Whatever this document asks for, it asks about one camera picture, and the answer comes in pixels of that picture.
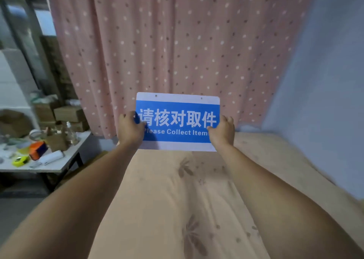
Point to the person's right hand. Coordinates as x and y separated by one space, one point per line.
223 134

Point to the person's left hand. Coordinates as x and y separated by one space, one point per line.
130 131

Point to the person's left thumb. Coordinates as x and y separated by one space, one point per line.
140 125

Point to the person's right thumb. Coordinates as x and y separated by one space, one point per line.
212 128

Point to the blue and white sign board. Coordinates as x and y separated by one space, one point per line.
177 122

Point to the person's right forearm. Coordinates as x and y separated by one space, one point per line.
281 207

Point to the person's left forearm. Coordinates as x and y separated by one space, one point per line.
71 204

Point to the clear glass bottle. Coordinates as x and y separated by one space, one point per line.
71 135

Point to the beige floral bed sheet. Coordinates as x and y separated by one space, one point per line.
182 204

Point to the pink dotted curtain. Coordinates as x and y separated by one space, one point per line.
182 51

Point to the small brown cardboard box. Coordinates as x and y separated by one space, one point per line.
56 141

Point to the white paper roll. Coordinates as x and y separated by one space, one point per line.
51 157

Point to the white side table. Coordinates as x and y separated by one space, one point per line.
45 165

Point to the roll of clear tape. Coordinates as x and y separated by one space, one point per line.
35 134

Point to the orange and black box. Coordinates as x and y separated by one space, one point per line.
37 150

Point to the yellow tape measure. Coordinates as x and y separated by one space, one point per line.
20 160

